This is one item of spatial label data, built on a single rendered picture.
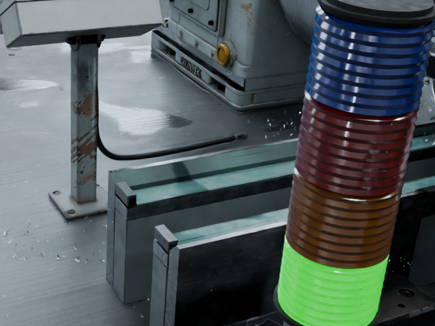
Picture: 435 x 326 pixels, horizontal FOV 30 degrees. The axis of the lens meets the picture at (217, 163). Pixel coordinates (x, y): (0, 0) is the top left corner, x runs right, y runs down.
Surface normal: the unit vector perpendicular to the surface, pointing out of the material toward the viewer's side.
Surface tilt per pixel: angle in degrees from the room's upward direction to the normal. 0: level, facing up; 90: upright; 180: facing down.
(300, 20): 115
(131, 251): 90
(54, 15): 61
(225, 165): 45
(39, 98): 0
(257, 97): 90
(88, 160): 90
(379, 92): 65
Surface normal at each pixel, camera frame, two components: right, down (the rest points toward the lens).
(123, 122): 0.08, -0.89
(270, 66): 0.49, 0.42
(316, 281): -0.37, -0.04
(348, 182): -0.15, 0.01
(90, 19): 0.47, -0.06
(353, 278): 0.20, 0.04
